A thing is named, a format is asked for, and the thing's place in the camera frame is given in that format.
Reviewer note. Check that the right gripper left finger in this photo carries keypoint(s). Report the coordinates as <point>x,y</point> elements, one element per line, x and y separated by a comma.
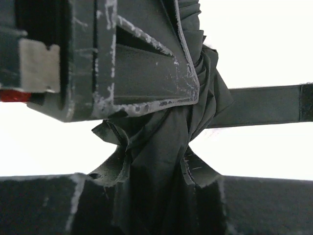
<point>69,204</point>

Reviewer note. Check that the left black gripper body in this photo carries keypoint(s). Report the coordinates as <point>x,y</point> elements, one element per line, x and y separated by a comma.
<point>34,56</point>

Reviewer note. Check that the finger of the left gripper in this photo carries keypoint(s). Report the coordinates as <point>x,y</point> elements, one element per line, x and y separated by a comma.
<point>130,58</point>

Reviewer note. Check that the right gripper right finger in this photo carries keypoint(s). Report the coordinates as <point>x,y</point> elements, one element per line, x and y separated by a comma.
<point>244,203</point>

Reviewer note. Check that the black folding umbrella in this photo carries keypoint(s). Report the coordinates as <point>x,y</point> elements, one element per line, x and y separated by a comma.
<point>160,193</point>

